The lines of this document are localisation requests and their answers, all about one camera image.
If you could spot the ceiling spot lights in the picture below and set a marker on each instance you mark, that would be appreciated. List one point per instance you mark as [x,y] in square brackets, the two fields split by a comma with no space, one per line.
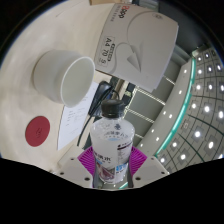
[206,109]

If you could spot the flat round red coaster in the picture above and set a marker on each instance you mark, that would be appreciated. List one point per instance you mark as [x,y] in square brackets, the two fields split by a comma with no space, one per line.
[37,131]

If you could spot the white printer paper carton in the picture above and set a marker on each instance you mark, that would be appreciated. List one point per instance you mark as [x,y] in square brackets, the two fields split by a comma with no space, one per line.
[140,43]

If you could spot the white printed paper sheet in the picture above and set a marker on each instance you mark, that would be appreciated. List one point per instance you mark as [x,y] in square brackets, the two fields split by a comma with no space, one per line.
[71,123]

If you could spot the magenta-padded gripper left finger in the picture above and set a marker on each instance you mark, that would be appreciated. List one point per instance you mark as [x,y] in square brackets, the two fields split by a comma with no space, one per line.
[86,160]

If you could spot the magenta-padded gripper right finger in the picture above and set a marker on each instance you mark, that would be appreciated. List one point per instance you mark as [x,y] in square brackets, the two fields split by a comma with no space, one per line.
[137,160]

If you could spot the white cup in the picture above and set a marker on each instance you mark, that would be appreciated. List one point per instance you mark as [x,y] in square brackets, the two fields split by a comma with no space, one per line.
[53,75]

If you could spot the clear black-capped water bottle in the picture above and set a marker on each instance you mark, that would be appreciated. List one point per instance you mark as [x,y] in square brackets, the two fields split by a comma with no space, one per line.
[111,143]

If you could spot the black desk phone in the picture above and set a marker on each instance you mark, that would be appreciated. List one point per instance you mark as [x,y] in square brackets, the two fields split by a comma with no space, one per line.
[104,93]

